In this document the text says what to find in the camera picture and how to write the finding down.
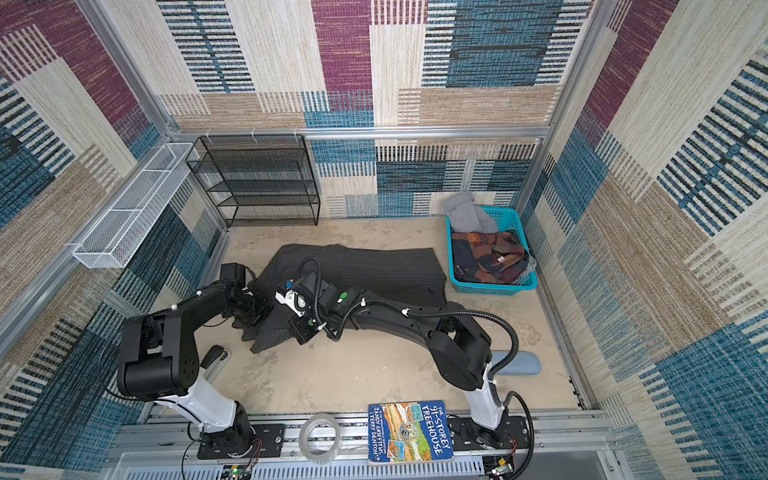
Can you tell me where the teal plastic laundry basket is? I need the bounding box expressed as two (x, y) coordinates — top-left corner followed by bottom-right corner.
(445, 206), (538, 296)

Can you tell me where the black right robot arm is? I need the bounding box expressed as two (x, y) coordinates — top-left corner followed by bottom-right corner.
(274, 272), (520, 448)

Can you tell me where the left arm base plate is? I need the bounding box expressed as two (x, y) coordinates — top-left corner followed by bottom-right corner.
(197, 424), (285, 460)

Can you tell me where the light grey shirt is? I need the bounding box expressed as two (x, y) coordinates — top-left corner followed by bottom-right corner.
(443, 191), (499, 234)

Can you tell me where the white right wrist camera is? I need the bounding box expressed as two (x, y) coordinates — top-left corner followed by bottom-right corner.
(275, 289), (308, 317)

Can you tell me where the black corrugated cable hose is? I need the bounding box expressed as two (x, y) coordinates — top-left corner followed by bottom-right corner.
(296, 257), (536, 480)

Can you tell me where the dark grey pinstripe shirt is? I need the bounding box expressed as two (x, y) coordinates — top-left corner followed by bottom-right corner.
(242, 244), (449, 354)

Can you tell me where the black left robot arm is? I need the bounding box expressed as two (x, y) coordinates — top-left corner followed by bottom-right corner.
(116, 263), (257, 457)

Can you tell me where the clear tape roll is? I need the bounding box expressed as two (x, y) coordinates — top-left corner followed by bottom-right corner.
(298, 413), (343, 465)

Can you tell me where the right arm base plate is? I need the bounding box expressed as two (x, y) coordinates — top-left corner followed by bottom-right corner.
(447, 414), (531, 452)

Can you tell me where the plaid red brown shirt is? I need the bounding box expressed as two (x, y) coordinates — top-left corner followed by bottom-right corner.
(450, 230), (537, 285)

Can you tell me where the treehouse paperback book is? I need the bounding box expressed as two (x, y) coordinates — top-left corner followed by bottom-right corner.
(367, 400), (455, 466)

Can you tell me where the blue oval case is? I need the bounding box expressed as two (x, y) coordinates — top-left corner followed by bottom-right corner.
(497, 351), (542, 376)

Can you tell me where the black wire shelf rack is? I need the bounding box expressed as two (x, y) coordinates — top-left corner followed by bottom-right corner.
(185, 134), (321, 228)

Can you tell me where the white wire mesh tray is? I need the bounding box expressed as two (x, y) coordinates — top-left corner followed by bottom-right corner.
(72, 143), (192, 269)

